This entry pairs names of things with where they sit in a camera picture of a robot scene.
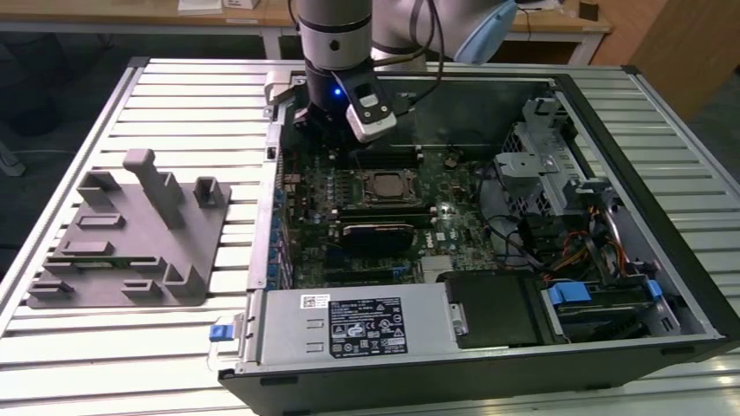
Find silver CPU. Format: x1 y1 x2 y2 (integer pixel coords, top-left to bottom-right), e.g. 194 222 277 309
370 172 410 197

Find metal socket cover frame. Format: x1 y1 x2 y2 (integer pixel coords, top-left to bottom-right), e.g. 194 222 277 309
361 168 421 205

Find CPU socket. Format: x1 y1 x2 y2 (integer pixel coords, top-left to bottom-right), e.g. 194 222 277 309
358 167 422 205

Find black graphics card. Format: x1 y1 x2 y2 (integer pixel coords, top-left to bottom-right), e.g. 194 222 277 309
338 222 416 255

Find green motherboard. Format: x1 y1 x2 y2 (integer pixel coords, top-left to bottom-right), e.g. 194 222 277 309
274 149 525 290

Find gray parts rack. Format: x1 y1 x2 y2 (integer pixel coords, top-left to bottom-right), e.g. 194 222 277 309
25 148 233 309

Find silver chipset heatsink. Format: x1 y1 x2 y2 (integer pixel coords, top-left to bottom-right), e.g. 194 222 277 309
420 255 457 275

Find silver power supply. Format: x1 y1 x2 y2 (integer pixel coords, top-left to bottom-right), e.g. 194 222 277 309
253 286 457 366

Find black plastic shroud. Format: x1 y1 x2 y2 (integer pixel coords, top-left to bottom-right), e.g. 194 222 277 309
444 271 565 350

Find wooden cabinet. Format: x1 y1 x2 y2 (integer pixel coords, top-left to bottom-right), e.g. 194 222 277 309
592 0 740 125

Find hard disk in blue carrier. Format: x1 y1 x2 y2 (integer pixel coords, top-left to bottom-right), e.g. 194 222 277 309
545 281 652 343

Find black PC case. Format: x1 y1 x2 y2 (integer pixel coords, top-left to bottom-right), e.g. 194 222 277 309
216 64 736 416

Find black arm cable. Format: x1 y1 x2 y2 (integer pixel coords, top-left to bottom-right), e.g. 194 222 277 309
397 0 448 116

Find silver cage bracket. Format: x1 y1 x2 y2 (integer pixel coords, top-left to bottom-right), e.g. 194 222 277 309
494 152 561 188

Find black looped cable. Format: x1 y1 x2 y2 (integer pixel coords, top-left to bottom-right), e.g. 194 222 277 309
485 214 545 270

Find coloured power wire bundle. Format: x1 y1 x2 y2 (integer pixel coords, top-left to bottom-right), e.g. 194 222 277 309
553 205 630 270

